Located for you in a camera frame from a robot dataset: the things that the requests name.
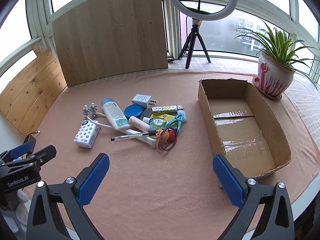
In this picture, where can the white red flower pot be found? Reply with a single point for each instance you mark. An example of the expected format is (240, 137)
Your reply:
(272, 77)

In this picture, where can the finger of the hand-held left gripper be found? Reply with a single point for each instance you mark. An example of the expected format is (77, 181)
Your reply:
(43, 153)
(18, 150)

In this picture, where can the small white bottle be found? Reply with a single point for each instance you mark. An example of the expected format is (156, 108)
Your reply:
(136, 123)

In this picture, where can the yellow packet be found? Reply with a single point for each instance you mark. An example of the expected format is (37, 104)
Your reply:
(165, 117)

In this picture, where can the white lotion bottle blue cap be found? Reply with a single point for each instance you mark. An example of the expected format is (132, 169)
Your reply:
(115, 115)

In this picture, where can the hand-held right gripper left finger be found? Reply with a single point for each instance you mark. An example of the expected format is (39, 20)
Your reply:
(93, 177)

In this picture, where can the patterned white lighter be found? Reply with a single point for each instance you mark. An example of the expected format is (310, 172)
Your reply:
(165, 109)

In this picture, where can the brown cardboard box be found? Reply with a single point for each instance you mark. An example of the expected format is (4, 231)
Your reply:
(240, 140)

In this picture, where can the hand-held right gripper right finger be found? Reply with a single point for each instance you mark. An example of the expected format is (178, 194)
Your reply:
(228, 180)

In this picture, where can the black ballpoint pen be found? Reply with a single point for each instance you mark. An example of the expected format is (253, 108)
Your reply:
(130, 136)

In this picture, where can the dotted tissue pack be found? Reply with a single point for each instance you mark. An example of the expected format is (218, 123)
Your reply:
(86, 135)

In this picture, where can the large light wooden board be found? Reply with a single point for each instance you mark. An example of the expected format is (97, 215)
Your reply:
(110, 35)

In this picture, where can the green spider plant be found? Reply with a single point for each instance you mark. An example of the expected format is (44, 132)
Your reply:
(278, 45)

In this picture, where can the pink blanket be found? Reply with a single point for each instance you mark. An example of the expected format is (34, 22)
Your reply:
(150, 180)

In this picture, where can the pink pot saucer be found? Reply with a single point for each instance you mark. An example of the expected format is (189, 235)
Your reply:
(260, 88)

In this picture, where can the purple hair bands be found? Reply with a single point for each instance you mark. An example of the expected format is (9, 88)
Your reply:
(162, 149)

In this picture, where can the white massager with grey balls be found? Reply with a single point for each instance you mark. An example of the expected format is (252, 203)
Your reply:
(93, 108)

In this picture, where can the white wall charger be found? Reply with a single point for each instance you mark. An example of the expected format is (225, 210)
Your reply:
(141, 100)

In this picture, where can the pine plank panel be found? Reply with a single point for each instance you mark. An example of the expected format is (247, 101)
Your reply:
(32, 90)

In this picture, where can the white window frame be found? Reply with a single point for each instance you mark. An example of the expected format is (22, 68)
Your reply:
(40, 17)

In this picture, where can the teal clothespin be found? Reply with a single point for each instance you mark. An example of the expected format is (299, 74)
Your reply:
(178, 122)

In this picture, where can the blue round tin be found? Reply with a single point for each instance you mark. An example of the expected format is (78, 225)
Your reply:
(132, 111)

